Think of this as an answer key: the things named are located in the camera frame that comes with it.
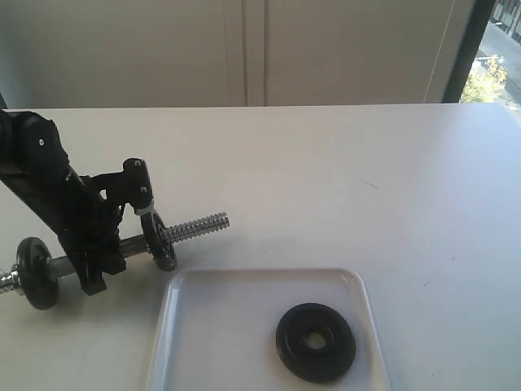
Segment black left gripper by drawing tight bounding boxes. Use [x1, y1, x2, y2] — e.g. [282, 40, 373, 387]
[52, 173, 126, 295]

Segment chrome threaded dumbbell bar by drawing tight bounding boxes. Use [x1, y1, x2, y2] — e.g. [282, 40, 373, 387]
[1, 212, 230, 296]

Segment black weight plate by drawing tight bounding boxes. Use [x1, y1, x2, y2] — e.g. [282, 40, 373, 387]
[275, 302, 357, 384]

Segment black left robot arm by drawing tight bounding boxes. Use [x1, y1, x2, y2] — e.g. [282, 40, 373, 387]
[1, 111, 125, 295]

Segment black plate near thread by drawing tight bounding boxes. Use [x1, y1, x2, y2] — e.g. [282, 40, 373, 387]
[140, 211, 177, 271]

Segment black plate far end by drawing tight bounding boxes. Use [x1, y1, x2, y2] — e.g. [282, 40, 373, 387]
[16, 237, 59, 310]

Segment white rectangular tray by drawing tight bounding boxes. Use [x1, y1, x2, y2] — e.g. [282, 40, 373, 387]
[147, 269, 391, 390]

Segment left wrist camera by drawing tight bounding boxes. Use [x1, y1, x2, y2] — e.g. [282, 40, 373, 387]
[90, 158, 154, 216]

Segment dark window frame post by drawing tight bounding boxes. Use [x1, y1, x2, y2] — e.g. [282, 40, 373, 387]
[441, 0, 496, 103]

